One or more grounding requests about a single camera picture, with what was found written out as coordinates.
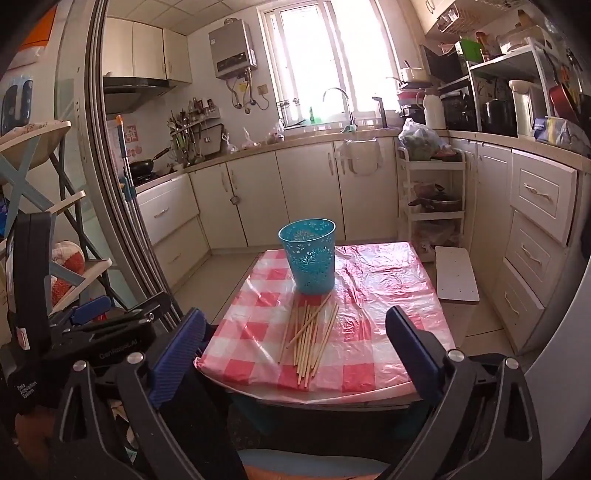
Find white thermos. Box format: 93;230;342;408
424;90;448;131

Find black cooking pot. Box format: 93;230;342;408
481;98;518;136

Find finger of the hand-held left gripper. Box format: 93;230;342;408
111;291;172;330
50;295;114;329

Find wall utensil rack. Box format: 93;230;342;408
168;98;222;162

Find green plastic container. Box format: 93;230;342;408
457;38;483;63

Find white kitchen appliance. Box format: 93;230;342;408
509;79;548;138

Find kitchen window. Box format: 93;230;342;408
259;0;402;127

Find cream sink base cabinets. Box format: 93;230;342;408
189;136;400;252

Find cream upper cabinets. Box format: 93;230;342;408
102;17;193;85

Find white counter shelf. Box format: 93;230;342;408
466;37;561;137

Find plastic bag of greens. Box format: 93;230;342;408
398;119;445;161

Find white hanging plastic bag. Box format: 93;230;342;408
333;138;384;177

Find group of wooden chopsticks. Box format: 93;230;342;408
278;292;340;387

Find orange wall sign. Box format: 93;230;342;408
14;4;58;51

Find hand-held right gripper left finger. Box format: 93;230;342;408
48;308;245;480

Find metal pot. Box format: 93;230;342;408
409;191;462;213

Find black wok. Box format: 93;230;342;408
128;148;171;178

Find grey wall water heater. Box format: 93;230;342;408
209;21;258;79

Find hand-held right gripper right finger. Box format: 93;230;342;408
385;305;543;480

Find pink wall decal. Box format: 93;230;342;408
124;122;141;160

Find red and white stuffed toy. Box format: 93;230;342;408
50;240;86;301

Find pink checkered plastic tablecloth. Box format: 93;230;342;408
194;242;458;404

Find black microwave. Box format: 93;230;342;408
421;44;469;86

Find chrome sink faucet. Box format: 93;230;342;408
322;88;355;126

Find white trolley rack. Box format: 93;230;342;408
397;145;467;252

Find teal perforated plastic basket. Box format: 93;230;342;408
277;219;337;295

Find cream side drawer cabinet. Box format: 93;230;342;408
450;134;585;356

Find black range hood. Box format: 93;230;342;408
102;76;171;115

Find wooden rack with blue cross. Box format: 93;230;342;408
0;121;114;315

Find red pan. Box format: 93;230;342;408
549;83;580;121

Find black toaster oven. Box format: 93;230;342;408
441;91;483;132

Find cream stove drawer cabinet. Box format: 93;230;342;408
134;173;213;289

